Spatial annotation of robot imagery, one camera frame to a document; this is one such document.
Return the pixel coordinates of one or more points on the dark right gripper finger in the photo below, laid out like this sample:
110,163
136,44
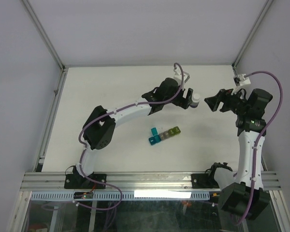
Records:
214,101
227,95

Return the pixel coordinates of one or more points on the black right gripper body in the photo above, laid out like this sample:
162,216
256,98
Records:
236,104

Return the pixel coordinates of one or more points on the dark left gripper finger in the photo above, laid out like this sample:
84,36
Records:
188,100
181,102

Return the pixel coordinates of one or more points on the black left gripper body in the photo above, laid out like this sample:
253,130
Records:
180,94

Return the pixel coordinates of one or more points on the white pill bottle blue label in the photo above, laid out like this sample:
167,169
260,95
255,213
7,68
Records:
195,100

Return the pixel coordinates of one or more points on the multicolour weekly pill organizer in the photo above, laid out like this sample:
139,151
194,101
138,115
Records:
159,137

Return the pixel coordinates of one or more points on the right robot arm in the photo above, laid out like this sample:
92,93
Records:
242,194

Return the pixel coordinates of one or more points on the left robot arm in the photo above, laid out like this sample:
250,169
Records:
98,130

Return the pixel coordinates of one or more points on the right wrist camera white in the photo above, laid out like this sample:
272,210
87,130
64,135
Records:
240,81

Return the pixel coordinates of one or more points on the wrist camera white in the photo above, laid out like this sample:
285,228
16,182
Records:
178,76
240,81

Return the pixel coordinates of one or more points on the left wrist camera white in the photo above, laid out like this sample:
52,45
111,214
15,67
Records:
178,76

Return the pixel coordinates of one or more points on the right aluminium frame post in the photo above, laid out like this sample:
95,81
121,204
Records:
257,23

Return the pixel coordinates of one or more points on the aluminium frame post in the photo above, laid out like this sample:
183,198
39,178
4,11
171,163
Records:
257,23
42,33

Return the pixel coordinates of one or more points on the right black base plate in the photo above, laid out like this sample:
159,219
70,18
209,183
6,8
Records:
204,180

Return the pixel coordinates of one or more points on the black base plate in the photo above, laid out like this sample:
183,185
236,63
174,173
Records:
76,181
204,180

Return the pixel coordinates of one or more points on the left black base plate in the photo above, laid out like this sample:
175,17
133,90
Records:
76,181

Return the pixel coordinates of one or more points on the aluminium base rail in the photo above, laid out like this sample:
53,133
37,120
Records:
51,181

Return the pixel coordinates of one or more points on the left aluminium frame post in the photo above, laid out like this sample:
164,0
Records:
42,33

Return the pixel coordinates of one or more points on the grey slotted cable duct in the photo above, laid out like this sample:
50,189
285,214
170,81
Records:
136,195

